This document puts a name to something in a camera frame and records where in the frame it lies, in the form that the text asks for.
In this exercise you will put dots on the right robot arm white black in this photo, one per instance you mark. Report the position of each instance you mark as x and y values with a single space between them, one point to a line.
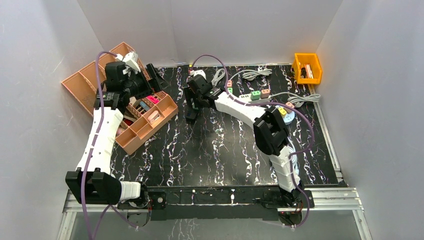
270 133

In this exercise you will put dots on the orange storage bin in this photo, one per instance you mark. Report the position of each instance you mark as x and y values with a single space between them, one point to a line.
307 69

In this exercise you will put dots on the pink stapler in tray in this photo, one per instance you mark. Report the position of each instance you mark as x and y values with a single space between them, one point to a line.
154 116

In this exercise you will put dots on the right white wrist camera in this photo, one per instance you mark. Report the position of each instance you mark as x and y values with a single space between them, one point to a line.
193 73

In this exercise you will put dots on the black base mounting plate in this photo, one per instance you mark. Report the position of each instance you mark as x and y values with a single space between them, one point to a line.
217 202

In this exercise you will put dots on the white power strip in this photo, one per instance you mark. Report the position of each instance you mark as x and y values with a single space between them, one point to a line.
247 99

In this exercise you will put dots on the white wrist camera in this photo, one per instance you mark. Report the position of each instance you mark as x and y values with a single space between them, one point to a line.
193 73
130 60

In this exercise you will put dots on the magenta item in tray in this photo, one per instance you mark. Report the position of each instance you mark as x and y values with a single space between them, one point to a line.
153 98

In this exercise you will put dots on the round blue socket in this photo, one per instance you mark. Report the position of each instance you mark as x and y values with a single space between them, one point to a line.
288 119

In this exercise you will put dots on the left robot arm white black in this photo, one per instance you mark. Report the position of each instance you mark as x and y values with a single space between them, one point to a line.
116 121

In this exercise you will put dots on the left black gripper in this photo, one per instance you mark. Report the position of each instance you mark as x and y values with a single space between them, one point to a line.
144 81

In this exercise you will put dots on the pink file rack organizer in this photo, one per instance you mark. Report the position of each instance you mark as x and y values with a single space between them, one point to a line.
83 84

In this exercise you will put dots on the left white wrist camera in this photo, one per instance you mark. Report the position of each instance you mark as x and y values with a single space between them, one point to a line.
130 60

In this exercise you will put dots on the yellow plug on round socket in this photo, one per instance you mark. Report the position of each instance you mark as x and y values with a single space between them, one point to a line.
282 111

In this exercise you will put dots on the green plug on white strip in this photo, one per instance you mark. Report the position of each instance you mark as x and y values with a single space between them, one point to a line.
255 95

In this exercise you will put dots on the pink plug on round socket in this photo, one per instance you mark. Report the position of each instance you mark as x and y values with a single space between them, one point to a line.
289 106

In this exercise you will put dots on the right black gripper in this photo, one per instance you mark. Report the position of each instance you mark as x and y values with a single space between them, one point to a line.
198 103

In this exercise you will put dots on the pink plug on white strip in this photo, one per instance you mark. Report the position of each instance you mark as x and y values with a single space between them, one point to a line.
264 93

